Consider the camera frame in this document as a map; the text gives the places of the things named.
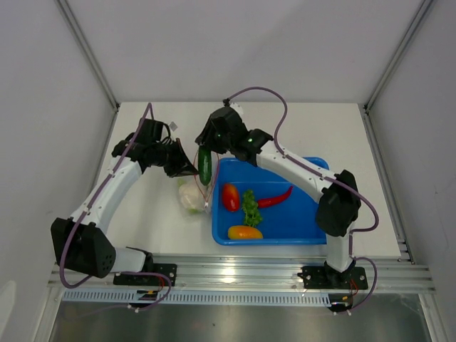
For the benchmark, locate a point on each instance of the green cucumber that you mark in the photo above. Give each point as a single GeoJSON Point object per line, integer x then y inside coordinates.
{"type": "Point", "coordinates": [204, 165]}

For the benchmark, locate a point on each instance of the yellow mango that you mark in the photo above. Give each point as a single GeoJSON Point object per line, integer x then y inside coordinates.
{"type": "Point", "coordinates": [244, 232]}

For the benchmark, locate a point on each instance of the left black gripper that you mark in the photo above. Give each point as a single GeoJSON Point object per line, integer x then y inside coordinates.
{"type": "Point", "coordinates": [182, 167]}

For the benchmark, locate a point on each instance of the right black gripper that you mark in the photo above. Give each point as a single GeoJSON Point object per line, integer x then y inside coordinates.
{"type": "Point", "coordinates": [206, 138]}

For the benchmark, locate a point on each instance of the green grape bunch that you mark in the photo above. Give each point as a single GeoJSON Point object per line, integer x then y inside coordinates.
{"type": "Point", "coordinates": [250, 208]}

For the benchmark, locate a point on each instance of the red tomato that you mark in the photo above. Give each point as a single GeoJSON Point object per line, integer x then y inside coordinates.
{"type": "Point", "coordinates": [230, 197]}

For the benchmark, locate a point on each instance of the white cauliflower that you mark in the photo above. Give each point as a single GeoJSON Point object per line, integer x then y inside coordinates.
{"type": "Point", "coordinates": [191, 198]}

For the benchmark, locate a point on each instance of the white slotted cable duct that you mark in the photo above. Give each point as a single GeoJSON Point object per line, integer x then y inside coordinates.
{"type": "Point", "coordinates": [200, 297]}

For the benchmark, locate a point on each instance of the red chili pepper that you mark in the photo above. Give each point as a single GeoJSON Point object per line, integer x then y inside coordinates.
{"type": "Point", "coordinates": [272, 201]}

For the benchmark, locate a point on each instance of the blue plastic bin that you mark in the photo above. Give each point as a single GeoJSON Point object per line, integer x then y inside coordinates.
{"type": "Point", "coordinates": [286, 213]}

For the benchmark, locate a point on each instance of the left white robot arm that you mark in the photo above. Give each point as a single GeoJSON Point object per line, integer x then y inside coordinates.
{"type": "Point", "coordinates": [80, 242]}

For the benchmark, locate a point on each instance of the clear zip bag orange zipper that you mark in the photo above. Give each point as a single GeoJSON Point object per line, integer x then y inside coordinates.
{"type": "Point", "coordinates": [206, 191]}

